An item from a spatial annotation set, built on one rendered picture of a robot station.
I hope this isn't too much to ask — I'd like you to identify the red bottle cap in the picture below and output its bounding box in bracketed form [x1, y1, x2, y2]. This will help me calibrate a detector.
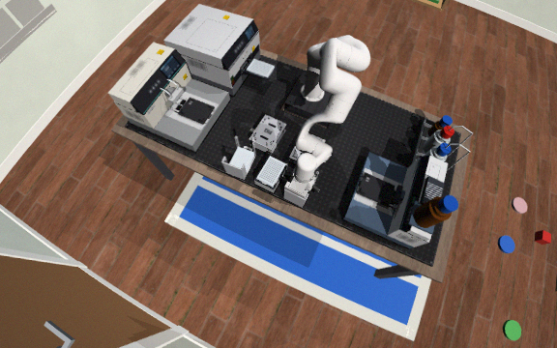
[441, 126, 454, 138]

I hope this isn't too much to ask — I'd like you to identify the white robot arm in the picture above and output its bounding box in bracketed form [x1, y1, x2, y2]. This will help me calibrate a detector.
[284, 35, 370, 198]

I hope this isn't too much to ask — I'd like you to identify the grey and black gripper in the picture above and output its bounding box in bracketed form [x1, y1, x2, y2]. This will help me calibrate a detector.
[284, 169, 320, 194]

